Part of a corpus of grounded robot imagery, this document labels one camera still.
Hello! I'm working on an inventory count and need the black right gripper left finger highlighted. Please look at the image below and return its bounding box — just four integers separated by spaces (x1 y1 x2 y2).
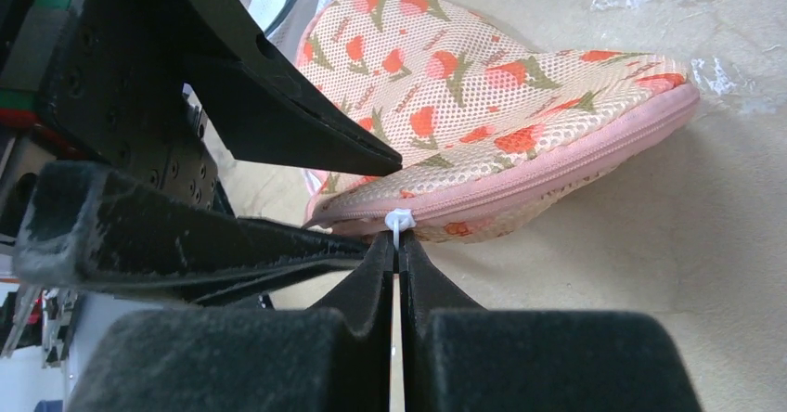
68 233 394 411

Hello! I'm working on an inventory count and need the floral mesh laundry bag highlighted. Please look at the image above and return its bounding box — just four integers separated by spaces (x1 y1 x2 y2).
297 0 700 242

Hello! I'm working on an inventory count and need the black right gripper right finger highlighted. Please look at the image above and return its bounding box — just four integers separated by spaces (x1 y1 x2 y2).
398 232 701 411

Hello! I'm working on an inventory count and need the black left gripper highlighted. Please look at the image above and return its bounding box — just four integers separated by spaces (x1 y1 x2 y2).
1 0 402 306

